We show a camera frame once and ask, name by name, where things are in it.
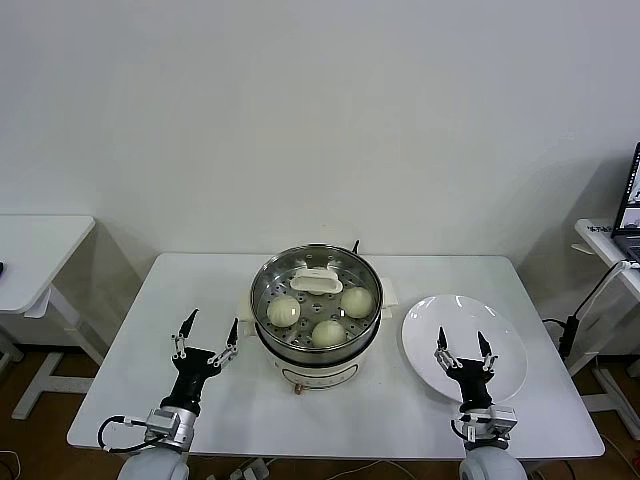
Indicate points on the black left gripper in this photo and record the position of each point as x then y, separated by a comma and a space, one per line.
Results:
192, 370

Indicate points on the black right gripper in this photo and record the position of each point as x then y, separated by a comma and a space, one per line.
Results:
475, 380

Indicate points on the white steamed baozi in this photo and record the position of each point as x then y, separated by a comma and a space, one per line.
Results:
328, 334
283, 311
357, 302

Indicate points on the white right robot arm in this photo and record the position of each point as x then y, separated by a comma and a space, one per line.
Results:
490, 467

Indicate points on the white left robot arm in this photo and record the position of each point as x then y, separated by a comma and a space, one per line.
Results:
155, 465

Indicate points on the perforated steel steamer basket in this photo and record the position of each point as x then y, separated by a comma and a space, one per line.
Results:
370, 334

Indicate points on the round white plate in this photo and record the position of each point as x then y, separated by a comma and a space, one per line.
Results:
510, 345

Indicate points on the white electric cooker pot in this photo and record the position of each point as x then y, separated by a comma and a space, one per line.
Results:
320, 372

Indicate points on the white desk with laptop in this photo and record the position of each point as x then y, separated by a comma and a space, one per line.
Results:
595, 245

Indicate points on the printed desk label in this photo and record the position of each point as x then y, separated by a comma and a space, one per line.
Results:
597, 229

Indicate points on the white side desk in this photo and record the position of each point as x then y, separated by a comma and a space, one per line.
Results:
40, 250

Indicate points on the grey open laptop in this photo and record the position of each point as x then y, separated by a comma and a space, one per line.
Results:
631, 200

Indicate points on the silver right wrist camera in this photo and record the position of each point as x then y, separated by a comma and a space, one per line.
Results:
502, 420

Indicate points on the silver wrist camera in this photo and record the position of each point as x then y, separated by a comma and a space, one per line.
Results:
162, 422
502, 420

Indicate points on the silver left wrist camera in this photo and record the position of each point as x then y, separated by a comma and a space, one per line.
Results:
162, 422

